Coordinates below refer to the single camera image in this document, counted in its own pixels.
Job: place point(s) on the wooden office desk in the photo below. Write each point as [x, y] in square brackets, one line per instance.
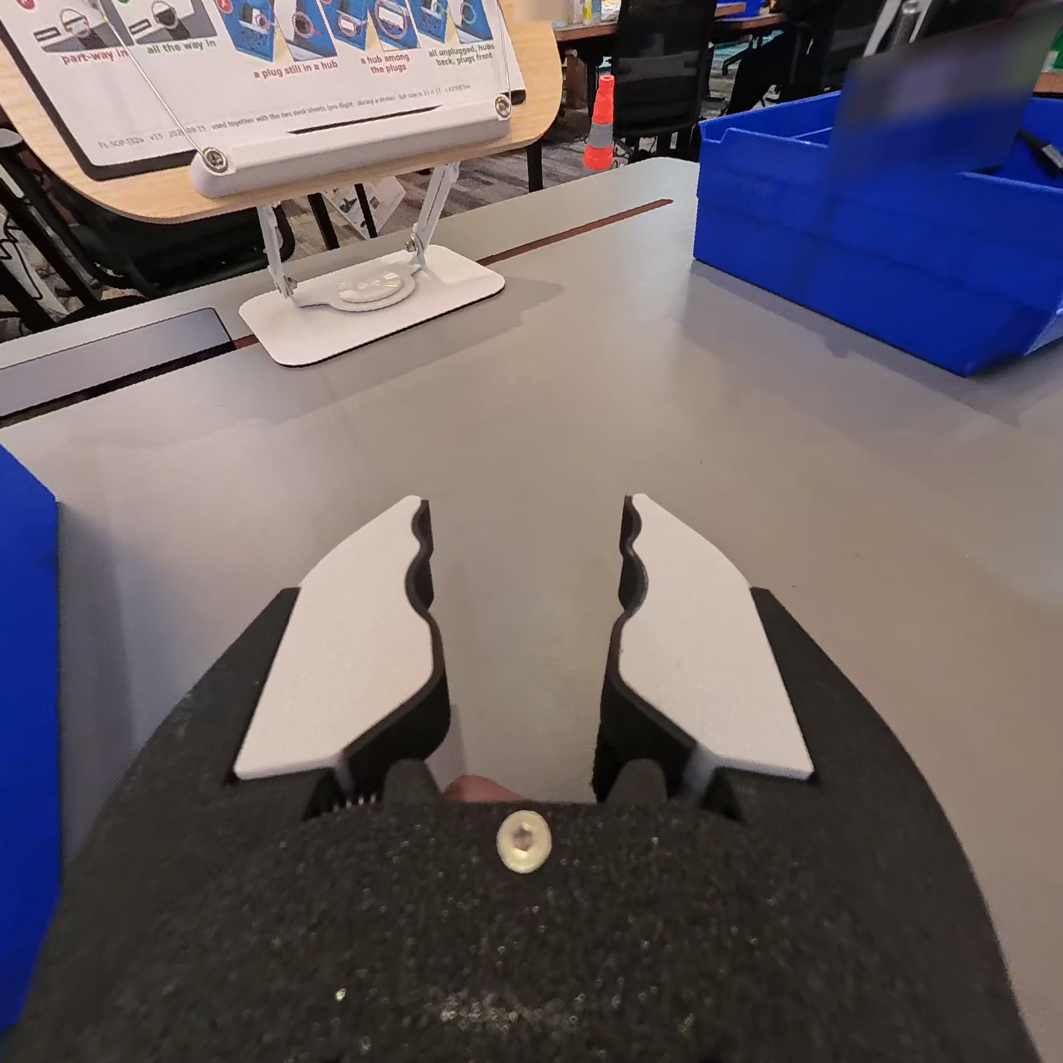
[581, 29]

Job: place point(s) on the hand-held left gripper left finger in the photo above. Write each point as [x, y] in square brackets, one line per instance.
[349, 656]

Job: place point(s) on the blue plastic bin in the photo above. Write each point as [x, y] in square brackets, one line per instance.
[872, 249]
[29, 706]

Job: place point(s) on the black tripod with sheet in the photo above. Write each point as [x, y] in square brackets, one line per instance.
[370, 203]

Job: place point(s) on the orange cone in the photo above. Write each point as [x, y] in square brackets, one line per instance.
[599, 133]

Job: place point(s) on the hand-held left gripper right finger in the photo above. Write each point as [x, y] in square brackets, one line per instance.
[706, 656]

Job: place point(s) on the black office chair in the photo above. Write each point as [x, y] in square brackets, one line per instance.
[664, 75]
[166, 249]

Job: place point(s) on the printed instruction sheet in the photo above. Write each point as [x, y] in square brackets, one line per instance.
[208, 91]

